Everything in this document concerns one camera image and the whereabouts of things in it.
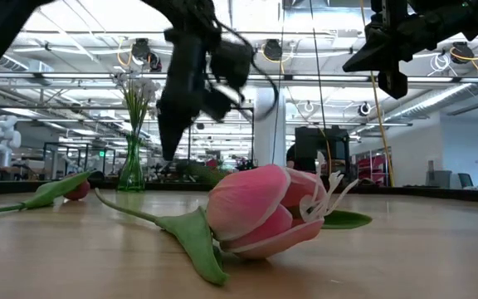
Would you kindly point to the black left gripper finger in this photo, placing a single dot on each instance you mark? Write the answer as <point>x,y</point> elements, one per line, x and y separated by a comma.
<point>172,128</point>
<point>218,106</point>

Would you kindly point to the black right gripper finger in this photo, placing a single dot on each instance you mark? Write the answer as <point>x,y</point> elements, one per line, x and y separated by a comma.
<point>372,63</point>
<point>369,43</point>

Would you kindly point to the pale white flower bunch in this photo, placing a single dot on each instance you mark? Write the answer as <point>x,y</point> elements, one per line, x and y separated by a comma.
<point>139,89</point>

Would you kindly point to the dark red tulip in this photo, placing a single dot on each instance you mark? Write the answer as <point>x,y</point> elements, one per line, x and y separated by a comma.
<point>82,192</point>

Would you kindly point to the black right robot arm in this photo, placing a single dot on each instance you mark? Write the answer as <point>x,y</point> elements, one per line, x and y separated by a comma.
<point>442,21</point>

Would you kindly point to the green glass vase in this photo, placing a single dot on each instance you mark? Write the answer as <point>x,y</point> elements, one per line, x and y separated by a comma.
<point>131,174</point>

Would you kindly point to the white building column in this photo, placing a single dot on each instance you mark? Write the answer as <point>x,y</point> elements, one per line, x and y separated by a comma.
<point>270,133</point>

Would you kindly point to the pink tulip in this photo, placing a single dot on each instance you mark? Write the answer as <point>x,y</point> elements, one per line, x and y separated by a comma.
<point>247,199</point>

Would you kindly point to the red storage rack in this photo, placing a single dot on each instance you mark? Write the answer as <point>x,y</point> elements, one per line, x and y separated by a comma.
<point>372,166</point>

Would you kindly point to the grey bin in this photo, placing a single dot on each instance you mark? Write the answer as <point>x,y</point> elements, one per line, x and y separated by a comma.
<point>438,179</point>

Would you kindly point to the dark office chair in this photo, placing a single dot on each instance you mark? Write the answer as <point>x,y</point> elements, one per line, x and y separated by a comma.
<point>465,180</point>

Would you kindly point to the white robot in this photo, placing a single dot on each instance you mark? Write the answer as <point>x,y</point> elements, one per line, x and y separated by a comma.
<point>2,137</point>

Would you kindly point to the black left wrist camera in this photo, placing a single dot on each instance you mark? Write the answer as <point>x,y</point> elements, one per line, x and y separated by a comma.
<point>232,64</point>

